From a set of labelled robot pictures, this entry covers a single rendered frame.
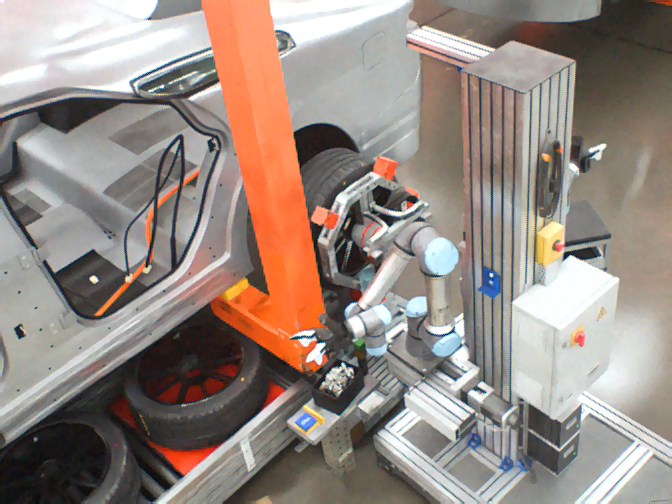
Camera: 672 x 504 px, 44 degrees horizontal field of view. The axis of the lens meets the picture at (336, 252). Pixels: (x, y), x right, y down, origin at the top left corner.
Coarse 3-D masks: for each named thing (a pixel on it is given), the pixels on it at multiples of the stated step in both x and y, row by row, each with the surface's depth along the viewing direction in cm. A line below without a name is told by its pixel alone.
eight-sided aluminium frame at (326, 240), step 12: (360, 180) 379; (372, 180) 377; (384, 180) 383; (348, 192) 374; (360, 192) 373; (336, 204) 371; (348, 204) 370; (324, 228) 373; (336, 228) 370; (324, 240) 371; (324, 252) 377; (324, 264) 381; (336, 264) 380; (372, 264) 410; (324, 276) 386; (336, 276) 383; (348, 276) 401; (360, 288) 401
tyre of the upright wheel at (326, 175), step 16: (320, 160) 384; (336, 160) 383; (352, 160) 384; (368, 160) 386; (304, 176) 380; (320, 176) 378; (336, 176) 374; (352, 176) 378; (304, 192) 376; (320, 192) 372; (336, 192) 374; (320, 272) 388; (336, 288) 402
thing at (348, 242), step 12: (372, 192) 400; (384, 192) 404; (384, 204) 411; (348, 216) 391; (384, 216) 414; (348, 228) 402; (348, 240) 398; (336, 252) 395; (348, 252) 402; (360, 252) 409; (348, 264) 412; (360, 264) 412
